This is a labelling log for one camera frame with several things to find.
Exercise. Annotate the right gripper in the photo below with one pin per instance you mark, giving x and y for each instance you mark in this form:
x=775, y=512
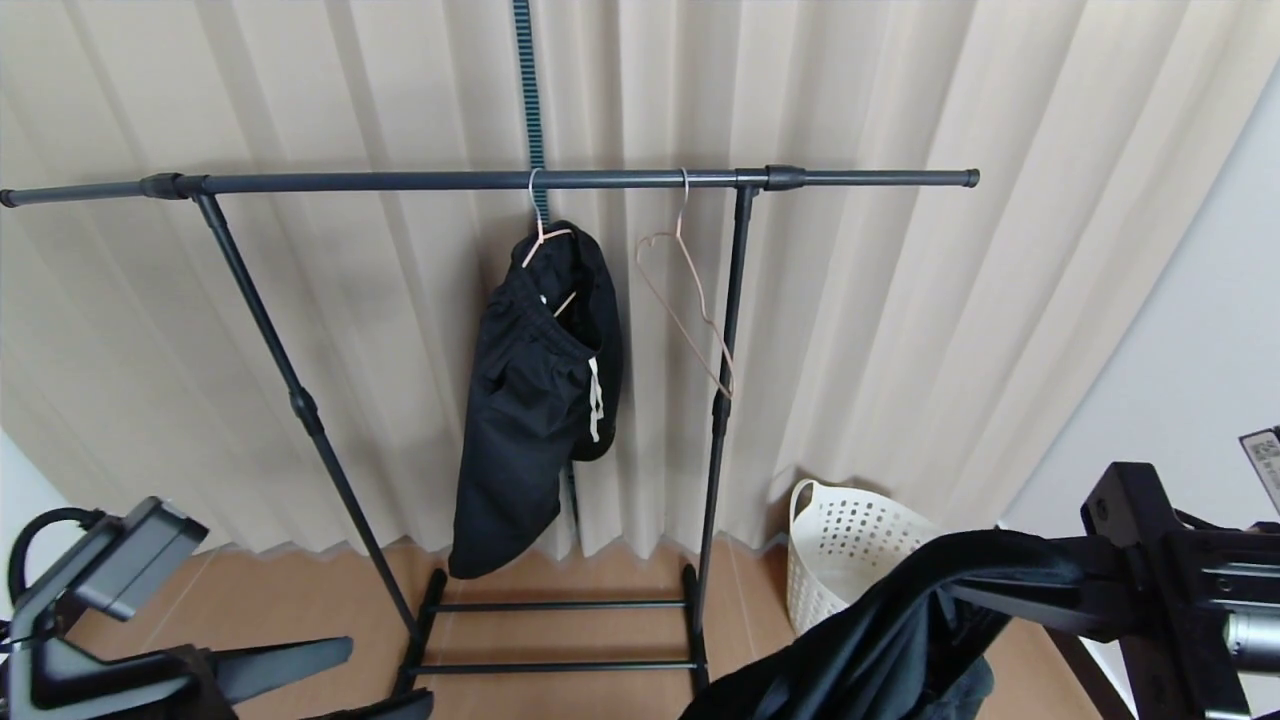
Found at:
x=1190, y=600

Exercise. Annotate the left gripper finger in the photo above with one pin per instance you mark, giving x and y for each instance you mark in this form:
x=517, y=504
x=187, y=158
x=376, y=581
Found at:
x=400, y=708

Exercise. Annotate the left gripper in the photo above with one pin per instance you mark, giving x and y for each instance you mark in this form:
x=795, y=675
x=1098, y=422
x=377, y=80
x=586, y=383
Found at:
x=80, y=690

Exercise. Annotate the black garment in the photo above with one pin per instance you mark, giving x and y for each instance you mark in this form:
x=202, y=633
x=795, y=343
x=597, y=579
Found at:
x=880, y=640

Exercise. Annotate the black shorts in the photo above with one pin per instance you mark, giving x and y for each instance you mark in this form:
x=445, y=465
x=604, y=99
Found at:
x=520, y=450

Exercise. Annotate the pink clothes hanger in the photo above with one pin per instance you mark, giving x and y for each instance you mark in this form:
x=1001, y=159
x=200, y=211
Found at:
x=690, y=270
x=535, y=240

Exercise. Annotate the white laundry basket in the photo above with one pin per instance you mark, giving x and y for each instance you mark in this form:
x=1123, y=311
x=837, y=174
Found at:
x=850, y=540

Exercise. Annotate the black clothes rack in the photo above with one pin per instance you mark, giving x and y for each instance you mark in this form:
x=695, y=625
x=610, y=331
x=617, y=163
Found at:
x=400, y=182

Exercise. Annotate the beige curtain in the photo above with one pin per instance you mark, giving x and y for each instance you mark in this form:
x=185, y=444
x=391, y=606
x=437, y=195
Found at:
x=950, y=300
x=150, y=350

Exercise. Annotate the window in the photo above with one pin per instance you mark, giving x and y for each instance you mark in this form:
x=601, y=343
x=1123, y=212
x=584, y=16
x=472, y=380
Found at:
x=528, y=80

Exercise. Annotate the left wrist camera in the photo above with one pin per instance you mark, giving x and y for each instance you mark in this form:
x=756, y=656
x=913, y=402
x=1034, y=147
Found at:
x=140, y=560

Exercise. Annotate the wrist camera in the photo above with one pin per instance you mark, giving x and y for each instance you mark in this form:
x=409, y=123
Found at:
x=140, y=560
x=1265, y=455

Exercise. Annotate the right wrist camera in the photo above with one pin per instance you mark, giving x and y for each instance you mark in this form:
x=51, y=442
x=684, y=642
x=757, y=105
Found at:
x=1265, y=455

